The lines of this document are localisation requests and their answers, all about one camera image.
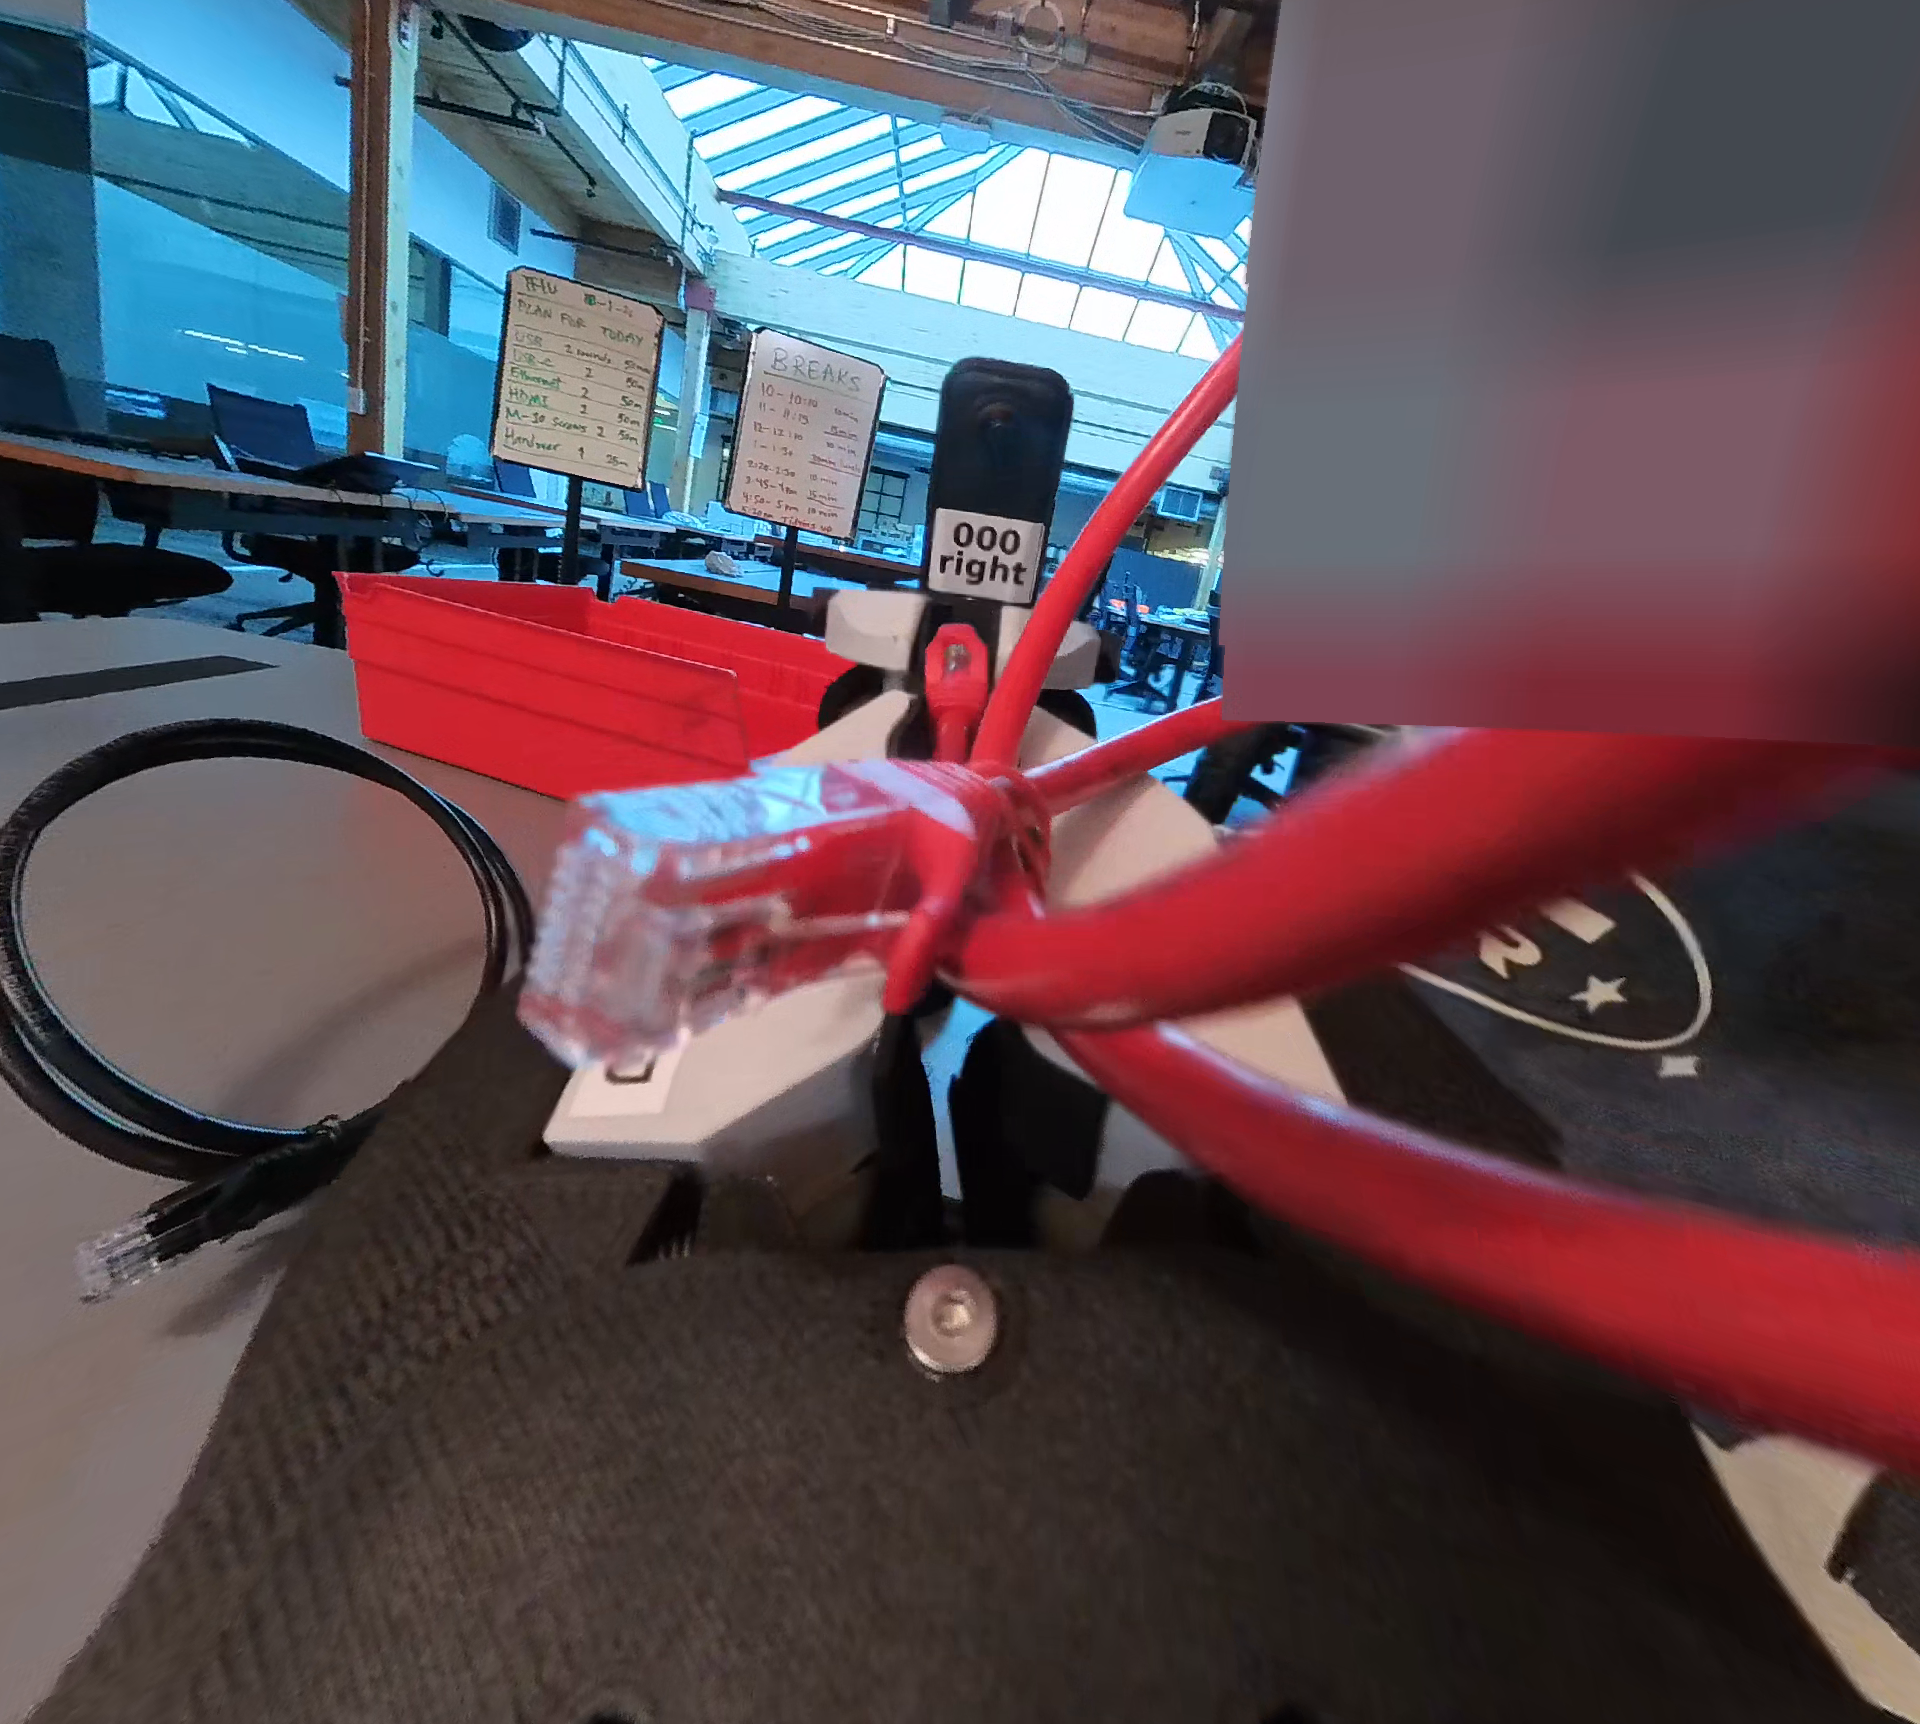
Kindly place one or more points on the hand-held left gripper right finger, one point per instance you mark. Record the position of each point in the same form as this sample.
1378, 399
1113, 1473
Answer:
1124, 838

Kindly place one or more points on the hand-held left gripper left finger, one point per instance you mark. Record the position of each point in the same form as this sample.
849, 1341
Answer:
751, 1079

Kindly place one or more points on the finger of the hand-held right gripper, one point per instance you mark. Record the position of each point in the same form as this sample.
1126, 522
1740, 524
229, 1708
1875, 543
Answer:
1077, 659
878, 629

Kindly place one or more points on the red plastic bin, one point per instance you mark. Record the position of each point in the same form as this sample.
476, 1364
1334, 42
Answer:
525, 688

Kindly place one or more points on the row of distant office chairs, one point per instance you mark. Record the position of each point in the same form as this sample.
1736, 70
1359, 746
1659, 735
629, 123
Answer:
1154, 645

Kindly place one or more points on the handwritten breaks whiteboard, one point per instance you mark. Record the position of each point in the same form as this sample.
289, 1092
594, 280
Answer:
803, 434

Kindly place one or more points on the white ceiling projector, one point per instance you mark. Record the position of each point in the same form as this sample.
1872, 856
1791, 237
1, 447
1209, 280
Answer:
1184, 194

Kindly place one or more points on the handwritten list whiteboard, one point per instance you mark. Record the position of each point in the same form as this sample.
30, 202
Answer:
578, 374

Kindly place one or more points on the black office chair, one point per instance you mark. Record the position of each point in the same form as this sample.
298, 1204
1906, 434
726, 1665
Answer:
39, 389
262, 427

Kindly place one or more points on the person's dark printed shirt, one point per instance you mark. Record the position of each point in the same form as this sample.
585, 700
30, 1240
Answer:
1800, 1004

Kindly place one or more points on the wooden office desk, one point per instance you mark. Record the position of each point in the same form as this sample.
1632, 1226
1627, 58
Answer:
180, 476

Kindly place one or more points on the wooden support post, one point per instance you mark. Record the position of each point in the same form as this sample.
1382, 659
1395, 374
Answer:
379, 224

